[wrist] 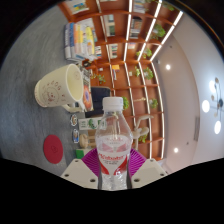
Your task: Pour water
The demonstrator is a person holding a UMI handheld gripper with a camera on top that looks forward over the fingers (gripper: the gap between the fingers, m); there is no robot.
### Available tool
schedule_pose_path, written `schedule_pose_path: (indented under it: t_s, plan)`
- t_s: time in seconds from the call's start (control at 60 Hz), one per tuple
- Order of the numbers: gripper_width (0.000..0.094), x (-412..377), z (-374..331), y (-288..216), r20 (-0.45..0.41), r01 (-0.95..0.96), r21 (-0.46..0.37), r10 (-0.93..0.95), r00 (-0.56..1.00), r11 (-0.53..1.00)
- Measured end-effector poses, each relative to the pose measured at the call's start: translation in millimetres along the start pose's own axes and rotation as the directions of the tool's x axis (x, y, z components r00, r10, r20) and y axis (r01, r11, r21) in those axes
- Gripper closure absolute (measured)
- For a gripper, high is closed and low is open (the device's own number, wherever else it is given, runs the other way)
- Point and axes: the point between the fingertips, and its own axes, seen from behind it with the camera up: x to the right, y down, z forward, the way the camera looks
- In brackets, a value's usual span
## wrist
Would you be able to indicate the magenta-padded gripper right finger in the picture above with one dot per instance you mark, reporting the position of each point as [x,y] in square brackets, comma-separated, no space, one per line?
[148,171]

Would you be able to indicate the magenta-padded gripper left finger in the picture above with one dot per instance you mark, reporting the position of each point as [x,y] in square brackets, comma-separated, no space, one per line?
[77,171]

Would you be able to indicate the clear water bottle red label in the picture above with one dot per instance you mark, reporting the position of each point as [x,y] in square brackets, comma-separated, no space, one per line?
[113,156]

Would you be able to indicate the flat green white box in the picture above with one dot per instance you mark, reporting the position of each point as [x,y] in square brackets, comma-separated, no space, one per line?
[81,153]

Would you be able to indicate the flat round red coaster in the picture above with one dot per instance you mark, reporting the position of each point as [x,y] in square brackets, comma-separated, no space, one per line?
[53,149]

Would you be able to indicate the round recessed ceiling light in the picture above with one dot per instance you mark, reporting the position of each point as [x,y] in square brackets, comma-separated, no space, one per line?
[167,66]
[175,150]

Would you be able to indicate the small printed sticker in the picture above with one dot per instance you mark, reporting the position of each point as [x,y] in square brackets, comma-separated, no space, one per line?
[76,136]
[73,120]

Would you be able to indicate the tall green white carton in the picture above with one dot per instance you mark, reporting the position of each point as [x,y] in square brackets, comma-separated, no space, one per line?
[88,124]

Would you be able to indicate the ceiling air vent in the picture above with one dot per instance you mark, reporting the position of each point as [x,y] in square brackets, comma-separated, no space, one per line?
[197,129]

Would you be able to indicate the cream printed mug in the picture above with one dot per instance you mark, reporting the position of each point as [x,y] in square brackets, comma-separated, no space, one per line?
[56,90]

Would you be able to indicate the branched ceiling lamp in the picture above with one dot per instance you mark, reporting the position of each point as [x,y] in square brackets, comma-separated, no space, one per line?
[206,106]

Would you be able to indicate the wooden shelf unit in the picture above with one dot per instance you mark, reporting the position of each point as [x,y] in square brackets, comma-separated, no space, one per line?
[133,50]

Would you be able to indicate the stack of colourful books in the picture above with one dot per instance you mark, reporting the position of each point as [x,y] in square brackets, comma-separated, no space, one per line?
[81,40]

